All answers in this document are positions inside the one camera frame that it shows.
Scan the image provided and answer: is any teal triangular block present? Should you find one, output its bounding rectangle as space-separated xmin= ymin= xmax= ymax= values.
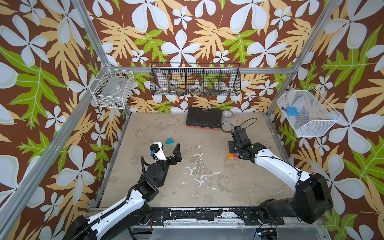
xmin=166 ymin=138 xmax=175 ymax=145

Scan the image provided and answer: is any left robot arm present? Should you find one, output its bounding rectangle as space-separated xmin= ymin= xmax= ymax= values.
xmin=63 ymin=142 xmax=182 ymax=240

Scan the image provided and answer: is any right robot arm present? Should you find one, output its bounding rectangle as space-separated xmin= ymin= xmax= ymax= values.
xmin=229 ymin=126 xmax=334 ymax=224

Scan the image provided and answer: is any brown tape roll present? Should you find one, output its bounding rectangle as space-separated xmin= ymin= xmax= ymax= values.
xmin=221 ymin=122 xmax=234 ymax=133

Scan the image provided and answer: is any clear glass jar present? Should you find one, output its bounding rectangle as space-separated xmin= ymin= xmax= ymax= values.
xmin=222 ymin=110 xmax=234 ymax=123

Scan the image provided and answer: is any black tool case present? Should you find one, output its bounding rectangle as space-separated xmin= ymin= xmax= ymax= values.
xmin=186 ymin=107 xmax=222 ymax=130

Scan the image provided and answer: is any blue object in basket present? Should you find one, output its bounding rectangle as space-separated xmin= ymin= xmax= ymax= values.
xmin=285 ymin=107 xmax=299 ymax=117

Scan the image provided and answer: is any white tape roll in basket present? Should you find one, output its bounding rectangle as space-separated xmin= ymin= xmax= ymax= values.
xmin=189 ymin=85 xmax=203 ymax=94

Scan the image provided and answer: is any white mesh corner basket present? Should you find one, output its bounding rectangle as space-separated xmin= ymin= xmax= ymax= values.
xmin=277 ymin=87 xmax=341 ymax=138

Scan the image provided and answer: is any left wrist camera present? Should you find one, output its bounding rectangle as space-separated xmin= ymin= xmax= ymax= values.
xmin=150 ymin=142 xmax=167 ymax=162

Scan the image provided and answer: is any black wire basket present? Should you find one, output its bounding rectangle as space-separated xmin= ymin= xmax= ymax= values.
xmin=149 ymin=63 xmax=242 ymax=96

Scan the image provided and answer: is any white wire basket left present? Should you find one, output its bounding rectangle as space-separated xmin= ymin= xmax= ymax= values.
xmin=90 ymin=64 xmax=136 ymax=110

